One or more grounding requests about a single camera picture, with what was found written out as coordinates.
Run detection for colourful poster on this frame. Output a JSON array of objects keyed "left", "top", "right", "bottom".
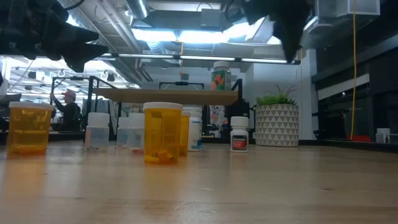
[{"left": 210, "top": 105, "right": 231, "bottom": 138}]

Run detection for large green label bottle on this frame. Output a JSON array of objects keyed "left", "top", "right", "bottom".
[{"left": 211, "top": 61, "right": 232, "bottom": 91}]

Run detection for black aluminium table frame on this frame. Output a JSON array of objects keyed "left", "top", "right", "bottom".
[{"left": 0, "top": 130, "right": 398, "bottom": 154}]

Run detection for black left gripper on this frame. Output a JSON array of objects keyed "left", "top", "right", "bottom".
[{"left": 0, "top": 0, "right": 110, "bottom": 73}]

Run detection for orange pill bottle white cap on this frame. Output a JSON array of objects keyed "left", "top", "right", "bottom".
[
  {"left": 6, "top": 101, "right": 54, "bottom": 156},
  {"left": 179, "top": 111, "right": 191, "bottom": 157},
  {"left": 142, "top": 101, "right": 183, "bottom": 166}
]

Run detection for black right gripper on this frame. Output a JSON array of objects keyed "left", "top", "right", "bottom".
[{"left": 241, "top": 0, "right": 315, "bottom": 63}]

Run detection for flat red object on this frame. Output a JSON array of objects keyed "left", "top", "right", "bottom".
[{"left": 346, "top": 134, "right": 373, "bottom": 142}]

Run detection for black handle frame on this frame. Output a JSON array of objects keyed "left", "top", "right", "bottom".
[{"left": 159, "top": 81, "right": 205, "bottom": 90}]

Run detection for succulent in white patterned pot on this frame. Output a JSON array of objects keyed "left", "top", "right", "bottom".
[{"left": 254, "top": 85, "right": 300, "bottom": 147}]

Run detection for small white bottle red label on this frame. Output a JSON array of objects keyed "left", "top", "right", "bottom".
[{"left": 229, "top": 116, "right": 249, "bottom": 154}]

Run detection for dark computer monitor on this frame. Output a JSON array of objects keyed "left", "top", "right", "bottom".
[{"left": 0, "top": 93, "right": 22, "bottom": 105}]

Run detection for wooden shelf black metal legs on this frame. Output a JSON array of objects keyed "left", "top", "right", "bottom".
[{"left": 88, "top": 75, "right": 244, "bottom": 147}]

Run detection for person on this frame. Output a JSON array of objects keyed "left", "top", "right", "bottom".
[{"left": 49, "top": 90, "right": 83, "bottom": 132}]

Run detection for long ceiling light bar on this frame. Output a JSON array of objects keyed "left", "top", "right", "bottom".
[{"left": 99, "top": 52, "right": 302, "bottom": 65}]

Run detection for yellow power cable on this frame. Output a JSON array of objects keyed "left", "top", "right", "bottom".
[{"left": 350, "top": 0, "right": 358, "bottom": 141}]

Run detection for small clear plastic bottle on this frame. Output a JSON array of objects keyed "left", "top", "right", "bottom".
[
  {"left": 128, "top": 112, "right": 146, "bottom": 155},
  {"left": 83, "top": 112, "right": 111, "bottom": 152}
]

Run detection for white ceiling box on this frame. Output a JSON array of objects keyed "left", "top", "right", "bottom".
[{"left": 304, "top": 0, "right": 381, "bottom": 35}]

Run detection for silver ventilation duct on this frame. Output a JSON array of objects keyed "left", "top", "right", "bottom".
[{"left": 125, "top": 0, "right": 150, "bottom": 20}]

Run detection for clear bottle white cap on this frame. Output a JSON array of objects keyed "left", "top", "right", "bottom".
[{"left": 182, "top": 106, "right": 203, "bottom": 152}]

